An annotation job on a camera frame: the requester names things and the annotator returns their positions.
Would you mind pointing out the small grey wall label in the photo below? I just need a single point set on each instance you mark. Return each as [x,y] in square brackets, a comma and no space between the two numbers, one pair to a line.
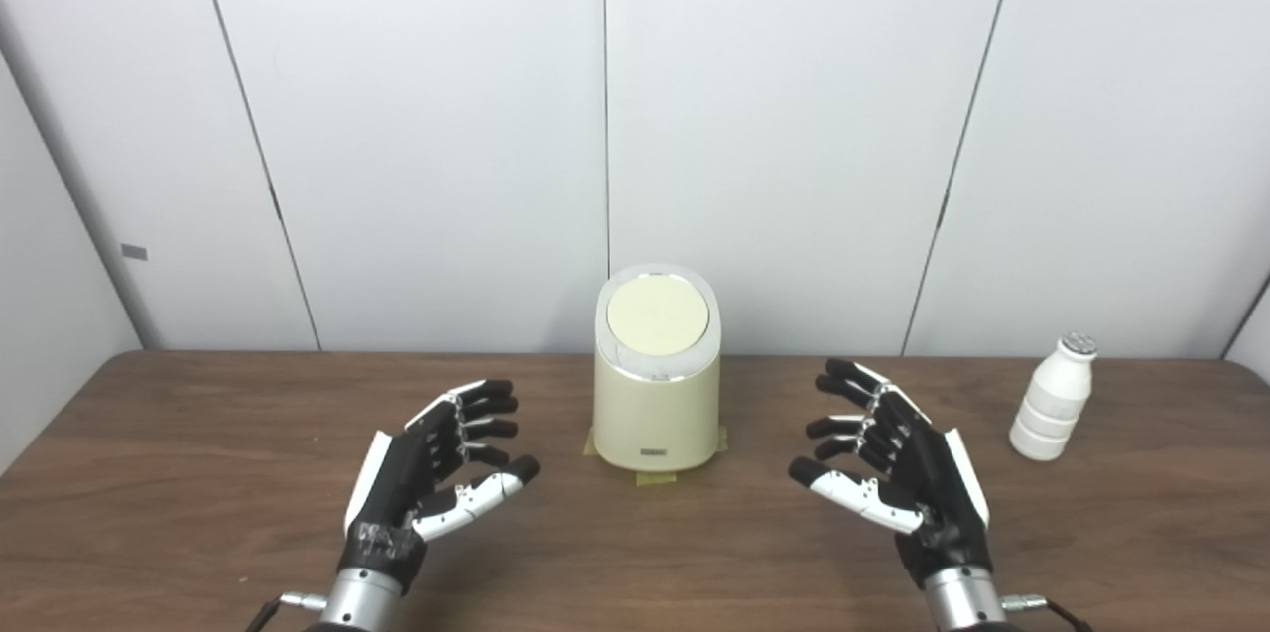
[134,252]

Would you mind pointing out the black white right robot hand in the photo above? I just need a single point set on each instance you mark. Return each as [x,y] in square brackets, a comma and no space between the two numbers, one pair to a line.
[928,473]

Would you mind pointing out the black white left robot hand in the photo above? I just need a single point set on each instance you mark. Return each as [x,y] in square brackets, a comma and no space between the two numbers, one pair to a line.
[402,483]

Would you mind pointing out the cream-colored lidded bin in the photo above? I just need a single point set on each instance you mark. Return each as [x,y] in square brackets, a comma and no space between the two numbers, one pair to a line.
[655,394]

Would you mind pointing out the small white plastic bottle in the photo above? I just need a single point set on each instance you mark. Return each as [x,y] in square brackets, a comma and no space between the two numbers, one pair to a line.
[1052,404]

